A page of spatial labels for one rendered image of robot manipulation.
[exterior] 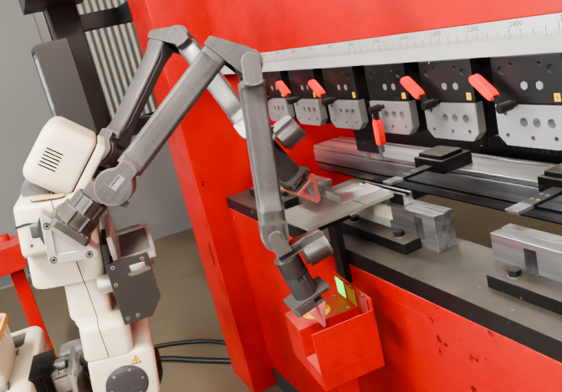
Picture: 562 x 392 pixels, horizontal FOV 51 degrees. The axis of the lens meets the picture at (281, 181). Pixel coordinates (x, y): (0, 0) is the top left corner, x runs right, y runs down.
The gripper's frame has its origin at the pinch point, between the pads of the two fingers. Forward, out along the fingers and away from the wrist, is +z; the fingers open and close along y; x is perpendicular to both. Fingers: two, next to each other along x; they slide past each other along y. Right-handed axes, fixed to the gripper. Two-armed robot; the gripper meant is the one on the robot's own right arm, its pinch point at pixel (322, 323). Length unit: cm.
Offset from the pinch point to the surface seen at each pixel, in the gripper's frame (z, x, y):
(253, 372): 67, 103, -18
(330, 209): -15.6, 16.4, 19.1
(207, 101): -42, 105, 21
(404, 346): 18.8, -0.6, 15.0
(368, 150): -21.7, 21.2, 37.4
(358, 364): 11.7, -4.8, 1.7
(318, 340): 0.0, -4.8, -3.7
